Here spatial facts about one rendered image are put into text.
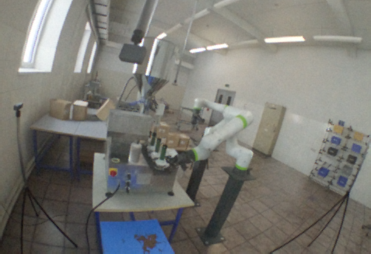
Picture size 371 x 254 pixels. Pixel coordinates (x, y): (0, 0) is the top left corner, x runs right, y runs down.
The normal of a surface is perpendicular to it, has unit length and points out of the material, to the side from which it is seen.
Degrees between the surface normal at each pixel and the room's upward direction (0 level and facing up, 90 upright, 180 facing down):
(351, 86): 90
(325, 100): 90
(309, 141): 90
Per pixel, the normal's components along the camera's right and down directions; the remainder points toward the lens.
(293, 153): -0.86, -0.15
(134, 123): 0.45, 0.24
